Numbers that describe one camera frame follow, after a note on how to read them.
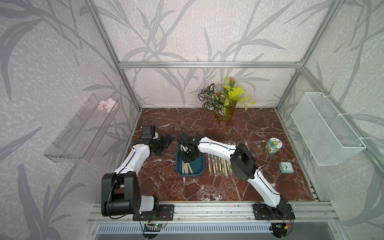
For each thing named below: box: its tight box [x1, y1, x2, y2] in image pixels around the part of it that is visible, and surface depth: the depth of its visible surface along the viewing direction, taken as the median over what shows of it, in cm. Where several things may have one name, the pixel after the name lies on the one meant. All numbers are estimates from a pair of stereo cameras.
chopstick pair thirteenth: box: [207, 153, 213, 176], surface depth 91 cm
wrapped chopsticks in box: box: [181, 160, 193, 174], surface depth 90 cm
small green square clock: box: [279, 162, 294, 174], surface depth 89 cm
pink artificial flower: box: [97, 98, 117, 113], surface depth 78 cm
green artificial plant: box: [198, 76, 256, 116], surface depth 98 cm
